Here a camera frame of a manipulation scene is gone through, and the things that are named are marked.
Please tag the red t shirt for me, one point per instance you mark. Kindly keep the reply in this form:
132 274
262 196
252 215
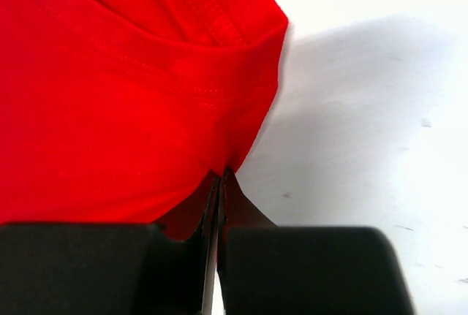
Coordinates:
115 110

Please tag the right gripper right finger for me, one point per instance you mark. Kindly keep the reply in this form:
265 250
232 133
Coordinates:
268 269

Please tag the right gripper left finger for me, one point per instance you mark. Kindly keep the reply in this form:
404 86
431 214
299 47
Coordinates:
164 267

